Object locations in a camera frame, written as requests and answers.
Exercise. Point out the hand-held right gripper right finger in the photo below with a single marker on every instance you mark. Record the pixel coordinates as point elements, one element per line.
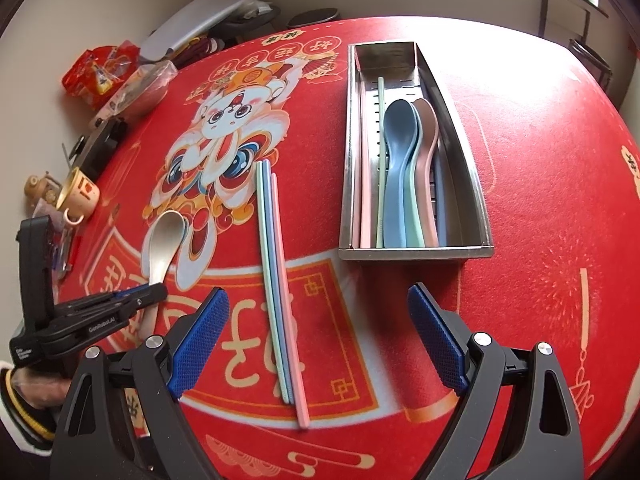
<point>435,340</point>

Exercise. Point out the beige spoon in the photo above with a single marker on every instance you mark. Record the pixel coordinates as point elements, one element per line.
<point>165,240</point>

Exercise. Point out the brown teapot figurine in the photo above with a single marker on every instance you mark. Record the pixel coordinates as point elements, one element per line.
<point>42,187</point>

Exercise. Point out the black round stool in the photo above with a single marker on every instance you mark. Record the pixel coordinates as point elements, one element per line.
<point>312,17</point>
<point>592,62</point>

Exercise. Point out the blue spoon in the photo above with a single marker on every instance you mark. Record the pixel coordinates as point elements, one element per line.
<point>400,130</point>

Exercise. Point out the black chair seat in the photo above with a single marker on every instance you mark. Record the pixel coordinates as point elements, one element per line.
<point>250,22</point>

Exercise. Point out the blue chopstick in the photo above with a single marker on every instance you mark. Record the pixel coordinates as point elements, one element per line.
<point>268,185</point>
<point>441,200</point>

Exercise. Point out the person's left forearm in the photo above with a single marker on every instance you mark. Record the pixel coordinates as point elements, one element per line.
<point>20,425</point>

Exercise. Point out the clear plastic container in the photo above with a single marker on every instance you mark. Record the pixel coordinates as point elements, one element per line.
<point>135,92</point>

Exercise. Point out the person's left hand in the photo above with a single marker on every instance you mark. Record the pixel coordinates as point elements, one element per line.
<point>40,390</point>

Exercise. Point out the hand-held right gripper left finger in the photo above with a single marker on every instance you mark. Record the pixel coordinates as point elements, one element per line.
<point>197,345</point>

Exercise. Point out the pink spoon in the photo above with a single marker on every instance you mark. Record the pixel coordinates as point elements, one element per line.
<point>428,125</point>

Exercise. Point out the green spoon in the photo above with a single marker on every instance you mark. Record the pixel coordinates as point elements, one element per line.
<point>415,222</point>

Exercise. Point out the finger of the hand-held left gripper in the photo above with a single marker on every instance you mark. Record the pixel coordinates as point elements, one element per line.
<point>150,297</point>
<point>107,296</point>

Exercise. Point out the dark wooden chair back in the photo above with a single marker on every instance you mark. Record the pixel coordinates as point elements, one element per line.
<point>565,12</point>

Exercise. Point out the red printed tablecloth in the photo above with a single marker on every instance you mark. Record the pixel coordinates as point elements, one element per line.
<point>525,185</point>

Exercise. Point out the black box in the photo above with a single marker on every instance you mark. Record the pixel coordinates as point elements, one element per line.
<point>105,147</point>

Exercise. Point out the blue printed packet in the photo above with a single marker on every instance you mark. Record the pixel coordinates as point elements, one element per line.
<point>62,255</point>

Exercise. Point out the purple cup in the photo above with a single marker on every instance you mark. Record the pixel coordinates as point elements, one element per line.
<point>47,210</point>

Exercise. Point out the red and black cloth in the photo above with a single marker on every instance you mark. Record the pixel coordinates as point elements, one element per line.
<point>197,50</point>

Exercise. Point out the red snack bag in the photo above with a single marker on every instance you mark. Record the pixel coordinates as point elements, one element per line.
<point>92,75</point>

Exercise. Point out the pink chopstick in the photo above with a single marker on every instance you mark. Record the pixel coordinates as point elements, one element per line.
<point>301,410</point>
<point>365,185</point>

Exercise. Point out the stainless steel utensil tray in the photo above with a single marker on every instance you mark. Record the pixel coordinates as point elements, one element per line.
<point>465,185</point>

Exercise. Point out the yellow mug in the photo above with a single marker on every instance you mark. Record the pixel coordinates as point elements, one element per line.
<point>80,195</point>

